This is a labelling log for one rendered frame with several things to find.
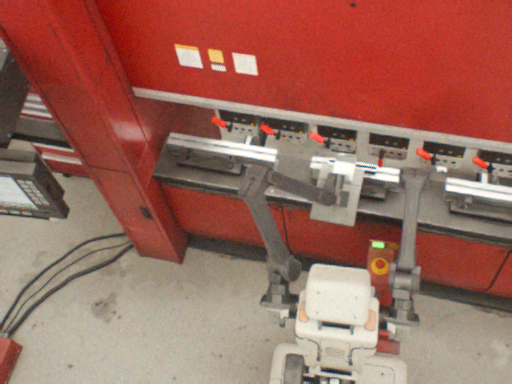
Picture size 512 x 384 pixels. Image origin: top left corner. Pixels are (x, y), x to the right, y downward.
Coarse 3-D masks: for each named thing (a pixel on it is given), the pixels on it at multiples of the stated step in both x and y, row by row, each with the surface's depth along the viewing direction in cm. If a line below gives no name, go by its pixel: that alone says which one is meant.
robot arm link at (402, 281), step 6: (396, 270) 244; (402, 270) 244; (396, 276) 242; (402, 276) 242; (408, 276) 241; (396, 282) 242; (402, 282) 241; (408, 282) 241; (396, 288) 242; (402, 288) 242; (408, 288) 241; (396, 294) 241; (402, 294) 241; (408, 294) 240
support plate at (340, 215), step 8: (328, 168) 297; (320, 176) 295; (352, 176) 294; (360, 176) 293; (320, 184) 293; (344, 184) 292; (352, 184) 292; (360, 184) 291; (352, 192) 290; (360, 192) 290; (352, 200) 288; (312, 208) 288; (320, 208) 288; (328, 208) 287; (336, 208) 287; (344, 208) 287; (352, 208) 286; (312, 216) 286; (320, 216) 286; (328, 216) 286; (336, 216) 285; (344, 216) 285; (352, 216) 285; (344, 224) 283; (352, 224) 283
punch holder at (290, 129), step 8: (272, 120) 274; (280, 120) 272; (288, 120) 271; (272, 128) 279; (280, 128) 277; (288, 128) 276; (296, 128) 274; (304, 128) 274; (272, 136) 284; (280, 136) 282; (288, 136) 281; (296, 136) 279; (304, 136) 278
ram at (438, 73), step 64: (128, 0) 232; (192, 0) 224; (256, 0) 216; (320, 0) 209; (384, 0) 203; (448, 0) 197; (128, 64) 265; (320, 64) 236; (384, 64) 227; (448, 64) 220; (448, 128) 250
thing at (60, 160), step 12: (36, 96) 337; (24, 108) 351; (36, 108) 350; (48, 120) 359; (36, 144) 383; (48, 156) 394; (60, 156) 393; (72, 156) 390; (60, 168) 409; (72, 168) 404; (84, 168) 400
